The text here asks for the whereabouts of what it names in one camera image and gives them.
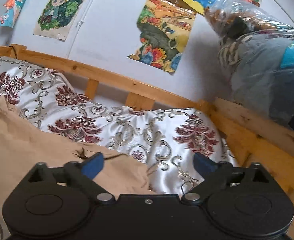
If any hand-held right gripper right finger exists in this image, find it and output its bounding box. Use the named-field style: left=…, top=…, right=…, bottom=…
left=181, top=152, right=273, bottom=204

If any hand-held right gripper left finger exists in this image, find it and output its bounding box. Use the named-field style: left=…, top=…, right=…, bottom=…
left=22, top=152, right=115, bottom=203

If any tan hooded jacket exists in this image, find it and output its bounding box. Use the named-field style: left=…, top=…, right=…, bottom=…
left=0, top=97, right=152, bottom=230

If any floral satin bedspread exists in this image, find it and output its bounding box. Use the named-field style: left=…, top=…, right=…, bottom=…
left=0, top=56, right=240, bottom=240

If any clear bag of bedding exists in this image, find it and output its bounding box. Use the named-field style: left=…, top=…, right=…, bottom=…
left=204, top=0, right=294, bottom=135

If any colourful landscape poster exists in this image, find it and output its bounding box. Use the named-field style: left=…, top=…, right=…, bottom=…
left=127, top=0, right=197, bottom=75

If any blond cartoon child poster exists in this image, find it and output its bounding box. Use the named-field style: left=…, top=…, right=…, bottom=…
left=33, top=0, right=90, bottom=42

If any curled orange-haired girl poster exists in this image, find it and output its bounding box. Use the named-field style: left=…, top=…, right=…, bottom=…
left=0, top=0, right=33, bottom=29

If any wooden bed frame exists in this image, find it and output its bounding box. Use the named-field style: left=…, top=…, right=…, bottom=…
left=0, top=44, right=294, bottom=240

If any white wall pipe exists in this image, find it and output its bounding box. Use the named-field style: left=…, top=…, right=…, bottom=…
left=68, top=0, right=104, bottom=59

